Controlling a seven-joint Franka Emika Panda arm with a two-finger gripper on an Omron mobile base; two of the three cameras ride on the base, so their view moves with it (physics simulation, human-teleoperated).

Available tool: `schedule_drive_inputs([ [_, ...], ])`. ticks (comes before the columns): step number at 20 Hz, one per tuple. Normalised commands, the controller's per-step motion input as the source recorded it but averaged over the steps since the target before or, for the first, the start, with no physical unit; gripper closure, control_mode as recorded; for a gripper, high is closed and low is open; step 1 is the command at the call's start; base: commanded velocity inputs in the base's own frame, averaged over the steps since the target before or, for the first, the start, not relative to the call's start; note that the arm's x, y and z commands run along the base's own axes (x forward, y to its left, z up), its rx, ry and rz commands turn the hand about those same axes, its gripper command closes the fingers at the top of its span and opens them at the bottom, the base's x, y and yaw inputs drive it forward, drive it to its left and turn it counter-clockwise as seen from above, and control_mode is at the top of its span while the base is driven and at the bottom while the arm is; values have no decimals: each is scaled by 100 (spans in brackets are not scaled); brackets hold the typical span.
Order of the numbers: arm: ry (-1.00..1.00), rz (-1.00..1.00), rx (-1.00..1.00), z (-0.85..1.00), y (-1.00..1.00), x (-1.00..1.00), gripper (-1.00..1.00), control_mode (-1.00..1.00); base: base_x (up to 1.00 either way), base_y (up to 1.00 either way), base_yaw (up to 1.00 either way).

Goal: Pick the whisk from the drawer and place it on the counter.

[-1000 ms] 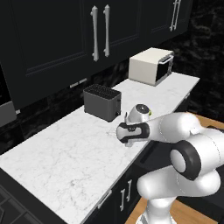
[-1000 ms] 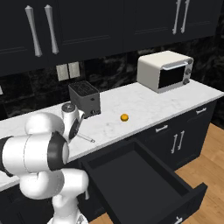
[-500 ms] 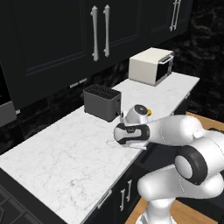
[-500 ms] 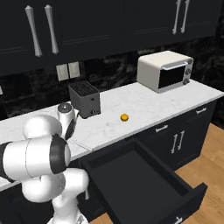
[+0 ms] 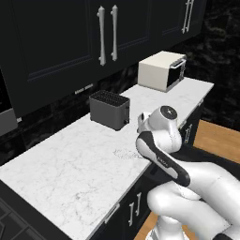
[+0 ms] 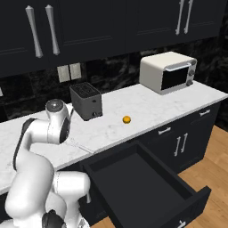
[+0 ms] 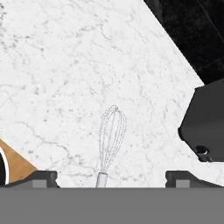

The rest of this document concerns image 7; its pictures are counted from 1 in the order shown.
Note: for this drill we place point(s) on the wooden cutting board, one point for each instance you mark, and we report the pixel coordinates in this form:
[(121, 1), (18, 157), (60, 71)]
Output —
[(18, 164)]

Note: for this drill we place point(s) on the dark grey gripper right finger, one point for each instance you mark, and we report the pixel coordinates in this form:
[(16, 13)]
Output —
[(180, 178)]

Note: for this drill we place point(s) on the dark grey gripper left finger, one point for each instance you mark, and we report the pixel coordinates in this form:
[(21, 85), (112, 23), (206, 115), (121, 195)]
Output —
[(43, 178)]

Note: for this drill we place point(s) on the black appliance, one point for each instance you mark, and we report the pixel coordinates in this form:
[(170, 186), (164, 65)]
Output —
[(204, 122)]

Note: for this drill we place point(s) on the black and white round plate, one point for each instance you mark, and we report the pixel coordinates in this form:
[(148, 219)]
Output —
[(3, 167)]

